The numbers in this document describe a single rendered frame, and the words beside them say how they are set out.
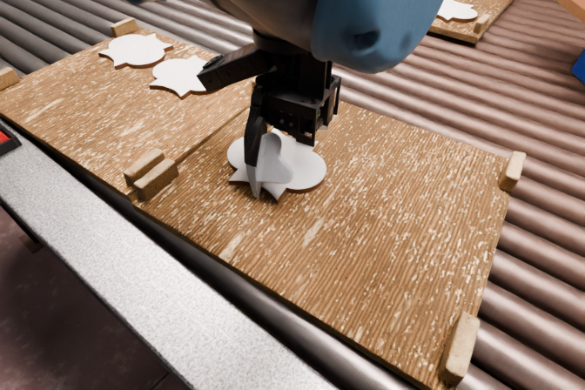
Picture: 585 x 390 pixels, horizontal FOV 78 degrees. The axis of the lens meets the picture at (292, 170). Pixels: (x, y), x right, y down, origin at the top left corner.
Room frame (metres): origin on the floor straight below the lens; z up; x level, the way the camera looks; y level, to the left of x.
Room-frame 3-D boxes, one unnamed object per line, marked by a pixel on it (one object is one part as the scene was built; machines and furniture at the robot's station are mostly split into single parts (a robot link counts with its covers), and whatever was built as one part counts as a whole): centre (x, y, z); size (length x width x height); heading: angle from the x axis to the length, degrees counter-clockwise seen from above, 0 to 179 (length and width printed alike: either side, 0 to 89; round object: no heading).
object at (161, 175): (0.33, 0.18, 0.95); 0.06 x 0.02 x 0.03; 147
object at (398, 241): (0.33, -0.06, 0.93); 0.41 x 0.35 x 0.02; 57
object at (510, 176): (0.34, -0.30, 0.95); 0.06 x 0.02 x 0.03; 147
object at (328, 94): (0.35, 0.00, 1.08); 0.09 x 0.08 x 0.12; 63
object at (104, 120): (0.57, 0.29, 0.93); 0.41 x 0.35 x 0.02; 56
